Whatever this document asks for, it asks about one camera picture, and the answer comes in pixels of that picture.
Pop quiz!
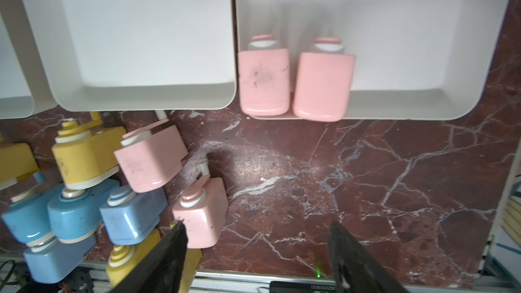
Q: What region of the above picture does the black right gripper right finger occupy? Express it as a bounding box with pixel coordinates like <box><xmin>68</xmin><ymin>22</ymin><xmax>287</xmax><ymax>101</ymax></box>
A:
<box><xmin>328</xmin><ymin>222</ymin><xmax>408</xmax><ymax>293</ymax></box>

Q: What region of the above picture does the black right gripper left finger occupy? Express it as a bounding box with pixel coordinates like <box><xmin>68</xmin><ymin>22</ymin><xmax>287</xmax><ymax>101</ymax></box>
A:
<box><xmin>111</xmin><ymin>221</ymin><xmax>188</xmax><ymax>292</ymax></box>

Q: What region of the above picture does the pink pencil sharpener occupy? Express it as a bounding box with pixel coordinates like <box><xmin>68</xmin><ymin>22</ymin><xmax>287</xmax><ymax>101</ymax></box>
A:
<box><xmin>114</xmin><ymin>110</ymin><xmax>189</xmax><ymax>193</ymax></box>
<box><xmin>172</xmin><ymin>163</ymin><xmax>229</xmax><ymax>249</ymax></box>
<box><xmin>293</xmin><ymin>37</ymin><xmax>356</xmax><ymax>122</ymax></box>
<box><xmin>238</xmin><ymin>34</ymin><xmax>290</xmax><ymax>117</ymax></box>

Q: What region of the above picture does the yellow pencil sharpener lower right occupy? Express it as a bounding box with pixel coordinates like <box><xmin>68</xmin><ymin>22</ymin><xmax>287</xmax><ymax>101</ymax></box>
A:
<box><xmin>178</xmin><ymin>244</ymin><xmax>203</xmax><ymax>293</ymax></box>

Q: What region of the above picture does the yellow pencil sharpener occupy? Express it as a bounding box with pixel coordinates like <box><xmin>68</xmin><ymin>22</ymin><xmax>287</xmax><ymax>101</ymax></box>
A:
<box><xmin>1</xmin><ymin>142</ymin><xmax>40</xmax><ymax>190</ymax></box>
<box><xmin>52</xmin><ymin>112</ymin><xmax>127</xmax><ymax>191</ymax></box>
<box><xmin>178</xmin><ymin>244</ymin><xmax>203</xmax><ymax>293</ymax></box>
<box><xmin>106</xmin><ymin>229</ymin><xmax>161</xmax><ymax>288</ymax></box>

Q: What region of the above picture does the yellow pencil sharpener lower left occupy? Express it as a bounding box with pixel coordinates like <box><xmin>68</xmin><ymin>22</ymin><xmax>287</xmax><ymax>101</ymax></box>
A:
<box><xmin>106</xmin><ymin>229</ymin><xmax>161</xmax><ymax>288</ymax></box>

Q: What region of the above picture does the blue pencil sharpener right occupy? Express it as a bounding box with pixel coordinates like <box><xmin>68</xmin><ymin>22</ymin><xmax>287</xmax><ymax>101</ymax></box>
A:
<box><xmin>100</xmin><ymin>185</ymin><xmax>168</xmax><ymax>246</ymax></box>

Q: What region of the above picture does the blue pencil sharpener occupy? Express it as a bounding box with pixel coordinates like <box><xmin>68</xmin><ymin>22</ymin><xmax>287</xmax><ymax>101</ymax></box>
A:
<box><xmin>1</xmin><ymin>172</ymin><xmax>64</xmax><ymax>247</ymax></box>
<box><xmin>100</xmin><ymin>185</ymin><xmax>168</xmax><ymax>246</ymax></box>
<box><xmin>23</xmin><ymin>235</ymin><xmax>96</xmax><ymax>284</ymax></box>
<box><xmin>47</xmin><ymin>179</ymin><xmax>120</xmax><ymax>244</ymax></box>

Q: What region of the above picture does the blue pencil sharpener middle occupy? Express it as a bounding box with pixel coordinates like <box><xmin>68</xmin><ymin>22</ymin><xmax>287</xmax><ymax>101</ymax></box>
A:
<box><xmin>47</xmin><ymin>179</ymin><xmax>120</xmax><ymax>244</ymax></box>

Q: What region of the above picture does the blue pencil sharpener bottom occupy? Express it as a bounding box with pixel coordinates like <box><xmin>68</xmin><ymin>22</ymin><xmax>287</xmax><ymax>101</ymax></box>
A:
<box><xmin>23</xmin><ymin>235</ymin><xmax>96</xmax><ymax>284</ymax></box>

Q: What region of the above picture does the yellow pencil sharpener upper middle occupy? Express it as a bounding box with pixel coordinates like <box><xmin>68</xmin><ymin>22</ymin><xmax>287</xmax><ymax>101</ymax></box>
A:
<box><xmin>52</xmin><ymin>112</ymin><xmax>127</xmax><ymax>191</ymax></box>

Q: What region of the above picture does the blue pencil sharpener left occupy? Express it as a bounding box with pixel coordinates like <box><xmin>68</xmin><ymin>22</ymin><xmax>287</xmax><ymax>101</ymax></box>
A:
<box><xmin>1</xmin><ymin>172</ymin><xmax>64</xmax><ymax>247</ymax></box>

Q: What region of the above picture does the yellow pencil sharpener far left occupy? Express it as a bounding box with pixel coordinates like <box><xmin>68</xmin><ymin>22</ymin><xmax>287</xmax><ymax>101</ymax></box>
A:
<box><xmin>1</xmin><ymin>142</ymin><xmax>40</xmax><ymax>190</ymax></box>

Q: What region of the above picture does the white left storage tray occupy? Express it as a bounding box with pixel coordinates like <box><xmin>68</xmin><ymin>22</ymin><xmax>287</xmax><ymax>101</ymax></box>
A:
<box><xmin>1</xmin><ymin>0</ymin><xmax>58</xmax><ymax>119</ymax></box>

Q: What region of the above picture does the white storage tray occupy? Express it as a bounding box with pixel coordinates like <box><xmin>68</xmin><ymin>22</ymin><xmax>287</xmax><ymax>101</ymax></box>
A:
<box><xmin>236</xmin><ymin>0</ymin><xmax>510</xmax><ymax>121</ymax></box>
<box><xmin>1</xmin><ymin>0</ymin><xmax>58</xmax><ymax>119</ymax></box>
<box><xmin>23</xmin><ymin>0</ymin><xmax>237</xmax><ymax>111</ymax></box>

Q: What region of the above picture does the white middle storage tray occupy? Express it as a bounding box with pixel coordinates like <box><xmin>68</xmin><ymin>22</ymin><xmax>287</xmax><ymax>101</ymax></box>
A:
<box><xmin>23</xmin><ymin>0</ymin><xmax>237</xmax><ymax>111</ymax></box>

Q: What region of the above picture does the white right storage tray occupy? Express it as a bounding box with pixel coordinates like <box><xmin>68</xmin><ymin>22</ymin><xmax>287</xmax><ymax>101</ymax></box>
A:
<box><xmin>236</xmin><ymin>0</ymin><xmax>510</xmax><ymax>121</ymax></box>

